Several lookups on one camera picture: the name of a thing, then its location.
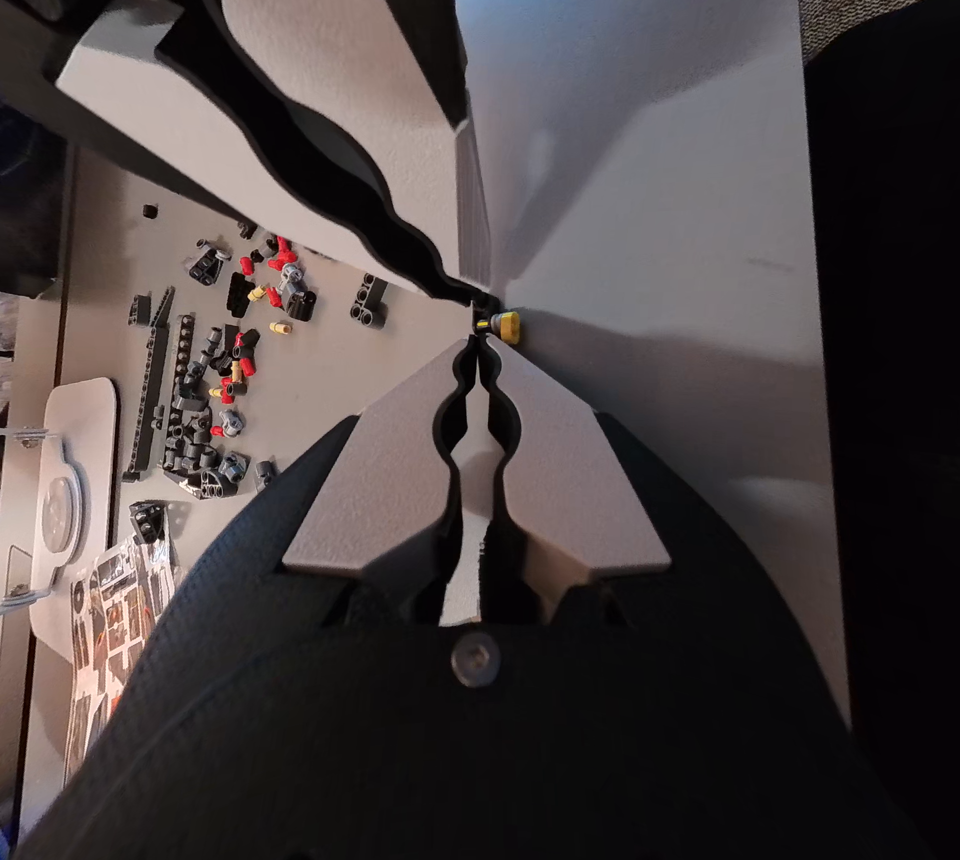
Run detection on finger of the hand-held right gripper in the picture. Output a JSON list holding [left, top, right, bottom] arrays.
[[196, 0, 495, 306], [54, 0, 477, 309]]

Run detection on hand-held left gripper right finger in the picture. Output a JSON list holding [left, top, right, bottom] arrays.
[[480, 333, 672, 624]]

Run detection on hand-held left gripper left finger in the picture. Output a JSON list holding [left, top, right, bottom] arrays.
[[282, 335, 481, 624]]

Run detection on pile of lego pieces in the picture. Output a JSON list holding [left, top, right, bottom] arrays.
[[161, 221, 324, 501]]

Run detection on dark grey angled lego panel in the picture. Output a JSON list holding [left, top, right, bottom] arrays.
[[183, 239, 231, 288]]

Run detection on dark grey L-shaped lego beam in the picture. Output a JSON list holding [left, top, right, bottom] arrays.
[[348, 272, 390, 330]]

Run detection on dark grey lego hub piece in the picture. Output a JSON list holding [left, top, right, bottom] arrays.
[[129, 500, 169, 546]]

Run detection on long dark grey lego beam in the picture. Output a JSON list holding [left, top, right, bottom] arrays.
[[122, 286, 177, 484], [161, 312, 198, 474]]

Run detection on sticker sheet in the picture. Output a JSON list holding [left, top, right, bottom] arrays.
[[67, 537, 181, 774]]

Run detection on white booklet stand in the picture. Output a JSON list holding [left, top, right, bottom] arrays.
[[0, 377, 123, 667]]

